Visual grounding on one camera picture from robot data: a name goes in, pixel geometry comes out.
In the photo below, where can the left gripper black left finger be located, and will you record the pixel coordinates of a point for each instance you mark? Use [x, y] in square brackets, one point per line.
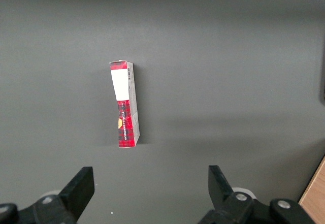
[76, 196]

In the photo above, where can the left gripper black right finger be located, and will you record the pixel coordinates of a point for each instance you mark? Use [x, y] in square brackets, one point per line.
[223, 196]

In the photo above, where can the wooden two-drawer cabinet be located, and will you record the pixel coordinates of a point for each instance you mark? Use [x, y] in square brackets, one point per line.
[316, 198]

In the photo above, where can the red plaid cardboard box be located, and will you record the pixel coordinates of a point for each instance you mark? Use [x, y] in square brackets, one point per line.
[124, 87]

